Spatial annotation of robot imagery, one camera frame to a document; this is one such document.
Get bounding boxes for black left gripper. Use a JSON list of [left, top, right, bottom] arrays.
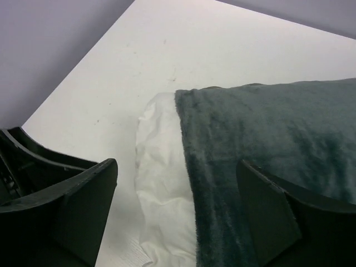
[[1, 127, 97, 206]]

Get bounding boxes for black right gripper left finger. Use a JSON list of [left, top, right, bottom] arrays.
[[1, 159, 118, 266]]

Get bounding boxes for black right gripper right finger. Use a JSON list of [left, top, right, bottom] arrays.
[[236, 160, 355, 266]]

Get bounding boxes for zebra and green pillowcase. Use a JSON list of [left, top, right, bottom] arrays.
[[175, 78, 355, 266]]

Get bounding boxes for white pillow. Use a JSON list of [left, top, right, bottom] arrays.
[[135, 93, 196, 266]]

